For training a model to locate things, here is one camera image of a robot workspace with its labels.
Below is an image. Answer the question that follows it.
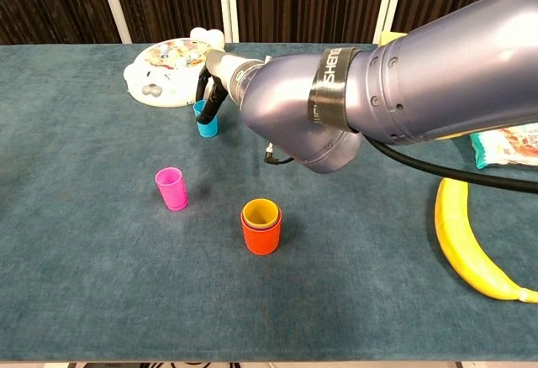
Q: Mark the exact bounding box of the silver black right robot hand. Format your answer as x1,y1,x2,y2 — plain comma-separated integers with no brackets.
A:
195,48,265,126

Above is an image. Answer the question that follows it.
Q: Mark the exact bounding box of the light blue plastic cup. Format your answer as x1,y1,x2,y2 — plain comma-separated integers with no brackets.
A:
193,99,219,139

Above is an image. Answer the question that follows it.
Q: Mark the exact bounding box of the magenta plastic cup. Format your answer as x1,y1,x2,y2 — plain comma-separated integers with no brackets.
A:
154,166,188,212

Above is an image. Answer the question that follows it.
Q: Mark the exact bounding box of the yellow plastic cup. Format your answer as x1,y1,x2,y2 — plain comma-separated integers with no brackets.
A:
242,198,281,229

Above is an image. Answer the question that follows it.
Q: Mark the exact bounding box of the dark blue plastic cup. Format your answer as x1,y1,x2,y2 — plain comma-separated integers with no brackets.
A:
240,210,282,232

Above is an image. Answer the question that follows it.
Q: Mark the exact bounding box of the white fishing game toy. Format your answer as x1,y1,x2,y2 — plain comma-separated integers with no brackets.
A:
123,27,226,108

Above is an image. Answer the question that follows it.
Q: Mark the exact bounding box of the yellow sponge block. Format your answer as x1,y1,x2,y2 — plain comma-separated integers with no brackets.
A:
377,30,408,48

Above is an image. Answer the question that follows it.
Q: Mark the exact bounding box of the orange plastic cup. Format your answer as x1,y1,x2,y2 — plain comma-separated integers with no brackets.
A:
240,208,282,256

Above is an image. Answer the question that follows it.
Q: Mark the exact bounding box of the blue felt table cover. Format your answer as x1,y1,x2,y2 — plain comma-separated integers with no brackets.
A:
0,42,538,363

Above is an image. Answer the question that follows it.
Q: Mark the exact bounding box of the teal snack packet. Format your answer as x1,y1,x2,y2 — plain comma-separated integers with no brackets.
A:
468,122,538,171

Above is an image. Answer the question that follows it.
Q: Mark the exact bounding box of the yellow banana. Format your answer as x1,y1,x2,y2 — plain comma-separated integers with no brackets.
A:
434,177,538,304

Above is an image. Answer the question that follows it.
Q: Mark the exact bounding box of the white partition frame post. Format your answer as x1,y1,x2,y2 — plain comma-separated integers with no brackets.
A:
95,0,134,45
216,0,240,44
372,0,408,45

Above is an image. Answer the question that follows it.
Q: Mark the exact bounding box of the black velcro arm strap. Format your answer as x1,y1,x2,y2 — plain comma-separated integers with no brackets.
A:
306,46,365,130

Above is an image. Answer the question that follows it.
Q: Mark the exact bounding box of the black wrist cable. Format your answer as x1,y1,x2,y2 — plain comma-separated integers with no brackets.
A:
263,135,538,196

